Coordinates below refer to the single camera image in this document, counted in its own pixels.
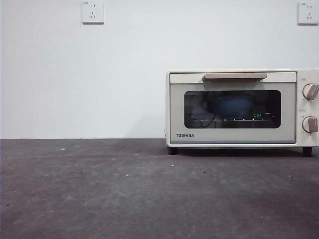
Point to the cream and beige oven knob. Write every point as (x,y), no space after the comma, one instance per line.
(309,124)
(309,92)

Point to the blue ribbed bowl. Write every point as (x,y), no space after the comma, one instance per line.
(230,105)

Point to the cream Toshiba toaster oven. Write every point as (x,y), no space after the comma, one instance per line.
(299,107)

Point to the white wall socket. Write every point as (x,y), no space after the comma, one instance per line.
(308,13)
(93,12)

